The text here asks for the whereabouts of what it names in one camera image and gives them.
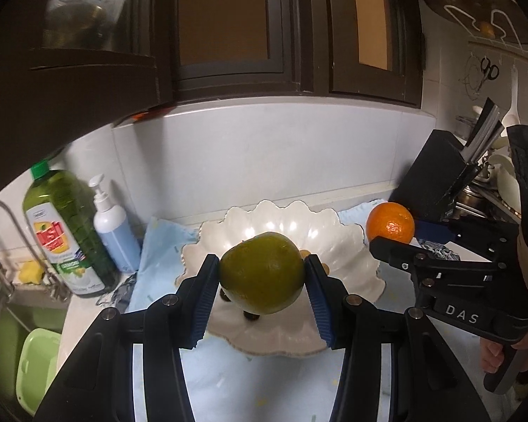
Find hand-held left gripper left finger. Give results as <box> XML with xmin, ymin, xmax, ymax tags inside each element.
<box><xmin>33</xmin><ymin>254</ymin><xmax>221</xmax><ymax>422</ymax></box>

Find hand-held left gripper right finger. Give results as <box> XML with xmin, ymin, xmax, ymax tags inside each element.
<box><xmin>303</xmin><ymin>255</ymin><xmax>485</xmax><ymax>422</ymax></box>

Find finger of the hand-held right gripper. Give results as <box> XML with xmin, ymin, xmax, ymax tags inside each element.
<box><xmin>369</xmin><ymin>235</ymin><xmax>508</xmax><ymax>292</ymax></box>
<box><xmin>415</xmin><ymin>218</ymin><xmax>521</xmax><ymax>265</ymax></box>

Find orange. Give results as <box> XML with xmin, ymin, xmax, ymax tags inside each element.
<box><xmin>366</xmin><ymin>202</ymin><xmax>415</xmax><ymax>244</ymax></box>

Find green round fruit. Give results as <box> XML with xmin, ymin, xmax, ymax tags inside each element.
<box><xmin>219</xmin><ymin>231</ymin><xmax>306</xmax><ymax>315</ymax></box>

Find white scalloped bowl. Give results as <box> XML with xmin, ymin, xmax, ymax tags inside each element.
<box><xmin>176</xmin><ymin>200</ymin><xmax>387</xmax><ymax>358</ymax></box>

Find person's right hand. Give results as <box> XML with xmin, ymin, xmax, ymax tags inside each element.
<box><xmin>479</xmin><ymin>336</ymin><xmax>503</xmax><ymax>375</ymax></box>

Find black knife block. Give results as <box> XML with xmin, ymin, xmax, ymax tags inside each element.
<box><xmin>388</xmin><ymin>129</ymin><xmax>482</xmax><ymax>225</ymax></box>

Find light blue cloth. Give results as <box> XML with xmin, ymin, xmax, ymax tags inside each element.
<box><xmin>125</xmin><ymin>198</ymin><xmax>485</xmax><ymax>422</ymax></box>

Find blue pump bottle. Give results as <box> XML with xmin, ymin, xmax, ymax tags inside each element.
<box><xmin>89</xmin><ymin>174</ymin><xmax>142</xmax><ymax>273</ymax></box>

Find white spatula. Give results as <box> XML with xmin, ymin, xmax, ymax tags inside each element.
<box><xmin>502</xmin><ymin>66</ymin><xmax>522</xmax><ymax>128</ymax></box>

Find green dish soap bottle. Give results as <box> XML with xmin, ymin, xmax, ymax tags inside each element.
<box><xmin>22</xmin><ymin>161</ymin><xmax>117</xmax><ymax>298</ymax></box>

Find yellow sponge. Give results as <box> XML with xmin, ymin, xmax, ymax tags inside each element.
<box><xmin>18</xmin><ymin>260</ymin><xmax>45</xmax><ymax>284</ymax></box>

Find green plastic basin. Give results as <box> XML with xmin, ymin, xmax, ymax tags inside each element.
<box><xmin>15</xmin><ymin>327</ymin><xmax>62</xmax><ymax>411</ymax></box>

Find kitchen sink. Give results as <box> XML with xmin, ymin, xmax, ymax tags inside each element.
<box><xmin>0</xmin><ymin>290</ymin><xmax>71</xmax><ymax>422</ymax></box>

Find round wire trivet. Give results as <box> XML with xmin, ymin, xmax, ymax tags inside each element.
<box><xmin>461</xmin><ymin>53</ymin><xmax>494</xmax><ymax>97</ymax></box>

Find black handled scissors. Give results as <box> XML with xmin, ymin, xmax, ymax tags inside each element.
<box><xmin>474</xmin><ymin>56</ymin><xmax>500</xmax><ymax>94</ymax></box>

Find dark wooden wall cabinet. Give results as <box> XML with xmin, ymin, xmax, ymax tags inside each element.
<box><xmin>9</xmin><ymin>0</ymin><xmax>425</xmax><ymax>141</ymax></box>

